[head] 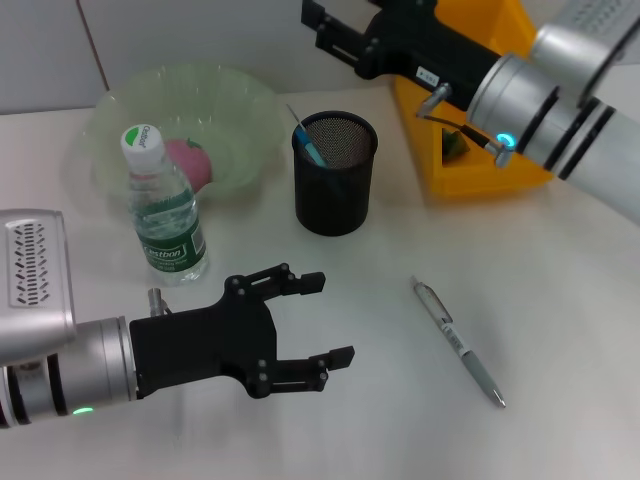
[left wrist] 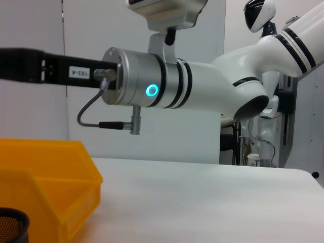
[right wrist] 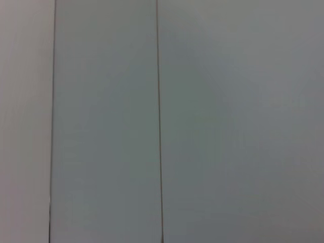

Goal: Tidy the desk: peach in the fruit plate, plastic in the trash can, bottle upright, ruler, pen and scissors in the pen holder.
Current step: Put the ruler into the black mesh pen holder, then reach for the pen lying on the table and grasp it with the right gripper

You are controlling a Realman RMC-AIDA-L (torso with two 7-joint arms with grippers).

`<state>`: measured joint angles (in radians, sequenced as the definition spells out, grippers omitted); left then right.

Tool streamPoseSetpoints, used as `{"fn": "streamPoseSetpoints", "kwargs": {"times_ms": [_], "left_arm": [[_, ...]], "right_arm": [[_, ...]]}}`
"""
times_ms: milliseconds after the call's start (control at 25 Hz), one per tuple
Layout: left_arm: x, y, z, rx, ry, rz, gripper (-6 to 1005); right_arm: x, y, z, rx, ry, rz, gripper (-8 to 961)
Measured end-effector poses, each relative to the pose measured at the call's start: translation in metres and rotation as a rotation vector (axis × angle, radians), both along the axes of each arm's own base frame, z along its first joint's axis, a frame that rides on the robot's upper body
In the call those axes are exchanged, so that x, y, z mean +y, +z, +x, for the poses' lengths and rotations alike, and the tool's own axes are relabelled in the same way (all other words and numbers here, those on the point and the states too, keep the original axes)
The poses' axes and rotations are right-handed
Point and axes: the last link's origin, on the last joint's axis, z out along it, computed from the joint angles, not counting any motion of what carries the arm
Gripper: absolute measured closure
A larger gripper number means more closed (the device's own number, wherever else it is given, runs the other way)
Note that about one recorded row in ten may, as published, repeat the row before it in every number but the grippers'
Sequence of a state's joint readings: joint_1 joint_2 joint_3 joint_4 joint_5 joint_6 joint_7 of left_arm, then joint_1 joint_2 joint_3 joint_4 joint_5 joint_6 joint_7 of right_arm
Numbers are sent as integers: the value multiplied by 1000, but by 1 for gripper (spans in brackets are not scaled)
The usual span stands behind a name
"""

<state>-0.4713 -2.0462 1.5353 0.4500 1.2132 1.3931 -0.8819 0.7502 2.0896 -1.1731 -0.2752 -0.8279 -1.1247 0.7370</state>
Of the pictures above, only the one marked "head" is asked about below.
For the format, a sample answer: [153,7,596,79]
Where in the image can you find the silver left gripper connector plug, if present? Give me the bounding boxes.
[147,287,169,317]

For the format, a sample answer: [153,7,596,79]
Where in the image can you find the black mesh pen holder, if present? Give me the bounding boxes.
[291,112,379,236]

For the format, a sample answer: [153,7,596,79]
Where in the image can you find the pink toy peach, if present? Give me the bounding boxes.
[162,137,214,195]

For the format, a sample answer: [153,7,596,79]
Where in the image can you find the blue scissors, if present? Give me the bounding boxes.
[297,123,330,170]

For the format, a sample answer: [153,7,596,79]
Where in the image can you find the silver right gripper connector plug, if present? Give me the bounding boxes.
[416,82,454,119]

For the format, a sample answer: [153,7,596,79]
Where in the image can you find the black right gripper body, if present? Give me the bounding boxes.
[354,0,502,110]

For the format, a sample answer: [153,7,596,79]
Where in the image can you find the yellow plastic bin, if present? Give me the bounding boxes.
[392,0,556,197]

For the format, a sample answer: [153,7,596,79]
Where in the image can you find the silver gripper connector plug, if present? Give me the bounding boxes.
[416,82,454,119]
[147,287,169,317]

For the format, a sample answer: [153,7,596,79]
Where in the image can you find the clear green-label water bottle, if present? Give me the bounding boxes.
[119,123,210,287]

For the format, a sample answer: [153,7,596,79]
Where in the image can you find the grey clear ballpoint pen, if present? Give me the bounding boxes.
[409,275,507,410]

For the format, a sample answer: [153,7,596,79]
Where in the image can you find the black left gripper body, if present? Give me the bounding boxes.
[128,274,279,401]

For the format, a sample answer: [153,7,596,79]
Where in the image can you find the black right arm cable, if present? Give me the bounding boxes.
[419,112,517,167]

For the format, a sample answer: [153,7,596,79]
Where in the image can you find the translucent green fruit plate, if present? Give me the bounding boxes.
[82,62,281,201]

